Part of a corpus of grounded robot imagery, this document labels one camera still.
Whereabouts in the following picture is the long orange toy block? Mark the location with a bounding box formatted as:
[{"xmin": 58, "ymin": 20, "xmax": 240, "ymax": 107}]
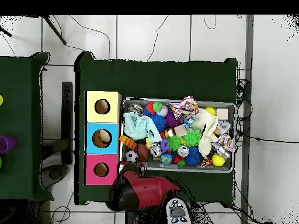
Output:
[{"xmin": 119, "ymin": 135, "xmax": 138, "ymax": 151}]

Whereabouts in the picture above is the brown toy football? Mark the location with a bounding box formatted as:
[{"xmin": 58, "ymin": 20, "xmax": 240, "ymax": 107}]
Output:
[{"xmin": 136, "ymin": 142, "xmax": 150, "ymax": 161}]

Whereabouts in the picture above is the silver mesh bin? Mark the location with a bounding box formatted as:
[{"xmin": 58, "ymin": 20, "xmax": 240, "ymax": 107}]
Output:
[{"xmin": 119, "ymin": 97, "xmax": 237, "ymax": 174}]

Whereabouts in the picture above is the wooden box with three holes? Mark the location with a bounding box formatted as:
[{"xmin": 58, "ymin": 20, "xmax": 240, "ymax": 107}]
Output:
[{"xmin": 84, "ymin": 90, "xmax": 123, "ymax": 186}]

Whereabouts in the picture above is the mint green cloth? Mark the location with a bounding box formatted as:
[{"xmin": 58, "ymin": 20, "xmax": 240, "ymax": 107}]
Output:
[{"xmin": 123, "ymin": 111, "xmax": 163, "ymax": 144}]

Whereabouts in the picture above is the black and white soccer ball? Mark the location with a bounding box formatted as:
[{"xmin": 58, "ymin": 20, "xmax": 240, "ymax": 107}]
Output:
[{"xmin": 125, "ymin": 149, "xmax": 139, "ymax": 163}]

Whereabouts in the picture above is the colourful polka dot cloth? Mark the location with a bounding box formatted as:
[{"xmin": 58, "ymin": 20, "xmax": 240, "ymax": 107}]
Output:
[{"xmin": 168, "ymin": 96, "xmax": 200, "ymax": 120}]

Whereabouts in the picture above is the blue globe ball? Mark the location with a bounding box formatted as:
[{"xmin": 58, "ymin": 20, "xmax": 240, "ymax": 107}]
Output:
[{"xmin": 160, "ymin": 152, "xmax": 173, "ymax": 166}]

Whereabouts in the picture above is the dark green tablecloth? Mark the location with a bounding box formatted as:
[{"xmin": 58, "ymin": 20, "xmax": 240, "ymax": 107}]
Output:
[
  {"xmin": 0, "ymin": 51, "xmax": 54, "ymax": 201},
  {"xmin": 74, "ymin": 51, "xmax": 239, "ymax": 208}
]

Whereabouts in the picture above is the blue spiky rubber ball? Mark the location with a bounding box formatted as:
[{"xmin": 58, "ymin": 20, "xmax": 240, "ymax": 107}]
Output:
[{"xmin": 183, "ymin": 146, "xmax": 202, "ymax": 167}]

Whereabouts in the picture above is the cream yellow cloth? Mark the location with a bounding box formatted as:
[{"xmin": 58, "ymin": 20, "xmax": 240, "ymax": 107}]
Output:
[{"xmin": 191, "ymin": 107, "xmax": 219, "ymax": 158}]

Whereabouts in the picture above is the yellow ball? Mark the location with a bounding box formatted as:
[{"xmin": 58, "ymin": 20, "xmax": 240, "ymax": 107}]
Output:
[
  {"xmin": 211, "ymin": 153, "xmax": 226, "ymax": 167},
  {"xmin": 204, "ymin": 106, "xmax": 217, "ymax": 117}
]

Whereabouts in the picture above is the grey round stand base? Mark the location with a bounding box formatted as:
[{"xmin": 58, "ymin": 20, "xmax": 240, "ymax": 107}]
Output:
[{"xmin": 41, "ymin": 164, "xmax": 69, "ymax": 190}]

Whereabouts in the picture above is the purple plastic cup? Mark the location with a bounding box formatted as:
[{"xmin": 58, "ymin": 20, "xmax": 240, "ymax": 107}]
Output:
[
  {"xmin": 0, "ymin": 136, "xmax": 9, "ymax": 154},
  {"xmin": 4, "ymin": 136, "xmax": 18, "ymax": 151}
]

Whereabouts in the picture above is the black cable bundle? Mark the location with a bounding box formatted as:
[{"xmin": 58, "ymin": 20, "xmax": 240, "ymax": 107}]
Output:
[{"xmin": 235, "ymin": 79, "xmax": 253, "ymax": 122}]

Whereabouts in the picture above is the thin black floor cable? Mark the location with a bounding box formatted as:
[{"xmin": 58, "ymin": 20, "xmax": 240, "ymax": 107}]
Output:
[{"xmin": 235, "ymin": 130, "xmax": 299, "ymax": 144}]

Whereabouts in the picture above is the grey floor cable cover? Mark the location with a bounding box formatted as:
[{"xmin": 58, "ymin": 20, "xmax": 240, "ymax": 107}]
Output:
[{"xmin": 240, "ymin": 15, "xmax": 255, "ymax": 224}]

